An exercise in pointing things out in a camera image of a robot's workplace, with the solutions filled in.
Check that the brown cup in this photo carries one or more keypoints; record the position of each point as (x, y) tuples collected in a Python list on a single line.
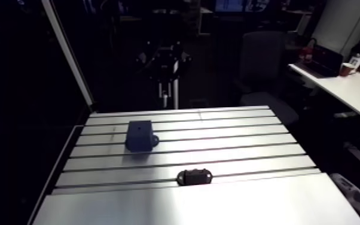
[(345, 69)]

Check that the white pillar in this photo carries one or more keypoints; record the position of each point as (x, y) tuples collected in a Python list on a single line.
[(340, 25)]

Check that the dark blue-grey block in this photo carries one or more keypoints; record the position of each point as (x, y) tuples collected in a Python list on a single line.
[(139, 136)]

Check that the white slanted post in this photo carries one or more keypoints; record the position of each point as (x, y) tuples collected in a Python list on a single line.
[(70, 59)]

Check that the black oval holder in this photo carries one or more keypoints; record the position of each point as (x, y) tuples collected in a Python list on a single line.
[(194, 177)]

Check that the dark office chair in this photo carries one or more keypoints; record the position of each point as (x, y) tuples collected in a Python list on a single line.
[(261, 63)]

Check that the black laptop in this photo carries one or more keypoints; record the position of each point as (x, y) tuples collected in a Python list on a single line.
[(324, 63)]

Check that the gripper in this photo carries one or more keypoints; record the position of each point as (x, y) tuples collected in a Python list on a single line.
[(165, 59)]

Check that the white desk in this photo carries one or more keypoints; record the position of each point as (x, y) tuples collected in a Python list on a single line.
[(352, 91)]

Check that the lit screen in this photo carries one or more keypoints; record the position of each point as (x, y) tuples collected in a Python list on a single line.
[(241, 5)]

